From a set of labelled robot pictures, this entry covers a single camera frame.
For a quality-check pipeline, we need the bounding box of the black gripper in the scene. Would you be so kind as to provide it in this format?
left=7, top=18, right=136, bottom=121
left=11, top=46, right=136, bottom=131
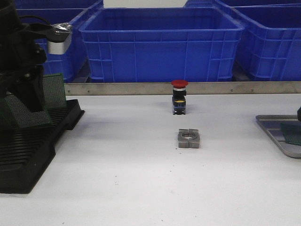
left=0, top=0, right=53, bottom=112

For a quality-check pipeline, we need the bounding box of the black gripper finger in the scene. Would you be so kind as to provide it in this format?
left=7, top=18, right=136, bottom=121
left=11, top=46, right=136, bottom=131
left=297, top=107, right=301, bottom=122

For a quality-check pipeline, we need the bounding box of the green perforated board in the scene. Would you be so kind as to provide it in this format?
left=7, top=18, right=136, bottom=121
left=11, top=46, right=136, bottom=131
left=4, top=95, right=52, bottom=129
left=280, top=123, right=301, bottom=145

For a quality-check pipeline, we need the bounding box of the rear right green board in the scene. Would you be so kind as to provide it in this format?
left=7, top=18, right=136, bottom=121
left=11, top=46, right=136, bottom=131
left=43, top=73, right=67, bottom=110

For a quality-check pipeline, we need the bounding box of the silver metal tray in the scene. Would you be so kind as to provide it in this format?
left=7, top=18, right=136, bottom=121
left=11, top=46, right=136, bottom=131
left=256, top=115, right=301, bottom=159

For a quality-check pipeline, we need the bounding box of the black slotted board rack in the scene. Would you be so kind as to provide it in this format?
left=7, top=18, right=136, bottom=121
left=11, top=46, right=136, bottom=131
left=0, top=99, right=84, bottom=194

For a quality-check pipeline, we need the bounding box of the left blue plastic crate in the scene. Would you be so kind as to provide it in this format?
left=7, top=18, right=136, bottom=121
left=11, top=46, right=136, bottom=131
left=17, top=8, right=89, bottom=82

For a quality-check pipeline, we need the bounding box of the blue plastic crate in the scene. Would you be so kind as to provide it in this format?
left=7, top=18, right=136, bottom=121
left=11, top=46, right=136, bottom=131
left=80, top=7, right=243, bottom=83
left=232, top=6, right=301, bottom=81
left=17, top=8, right=89, bottom=82

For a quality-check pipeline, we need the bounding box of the right blue plastic crate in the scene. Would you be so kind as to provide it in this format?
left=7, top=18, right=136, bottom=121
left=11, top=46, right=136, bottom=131
left=232, top=6, right=301, bottom=81

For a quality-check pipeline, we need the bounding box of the far left blue crate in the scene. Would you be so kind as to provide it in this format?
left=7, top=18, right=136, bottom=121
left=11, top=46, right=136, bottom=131
left=14, top=0, right=103, bottom=9

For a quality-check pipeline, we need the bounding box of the centre blue plastic crate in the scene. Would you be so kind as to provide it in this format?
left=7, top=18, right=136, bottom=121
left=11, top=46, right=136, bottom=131
left=80, top=7, right=243, bottom=83

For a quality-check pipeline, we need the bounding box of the grey square metal block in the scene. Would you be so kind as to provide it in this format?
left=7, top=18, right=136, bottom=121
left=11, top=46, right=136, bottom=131
left=177, top=129, right=200, bottom=148

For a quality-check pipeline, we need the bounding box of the red emergency stop button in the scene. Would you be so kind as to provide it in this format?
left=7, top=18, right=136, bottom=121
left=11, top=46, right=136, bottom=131
left=171, top=80, right=189, bottom=115

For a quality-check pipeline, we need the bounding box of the far right blue crate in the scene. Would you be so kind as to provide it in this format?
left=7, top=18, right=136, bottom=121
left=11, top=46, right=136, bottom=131
left=214, top=0, right=301, bottom=7

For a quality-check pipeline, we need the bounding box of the far centre blue crate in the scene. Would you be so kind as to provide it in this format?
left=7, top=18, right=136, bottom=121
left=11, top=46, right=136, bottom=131
left=183, top=0, right=219, bottom=8

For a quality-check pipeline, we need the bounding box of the metal table edge rail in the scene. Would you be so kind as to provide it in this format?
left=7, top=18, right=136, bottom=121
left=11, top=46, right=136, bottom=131
left=64, top=81, right=301, bottom=96

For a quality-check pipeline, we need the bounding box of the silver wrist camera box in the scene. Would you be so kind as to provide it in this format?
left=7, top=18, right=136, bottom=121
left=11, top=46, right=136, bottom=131
left=47, top=23, right=72, bottom=55

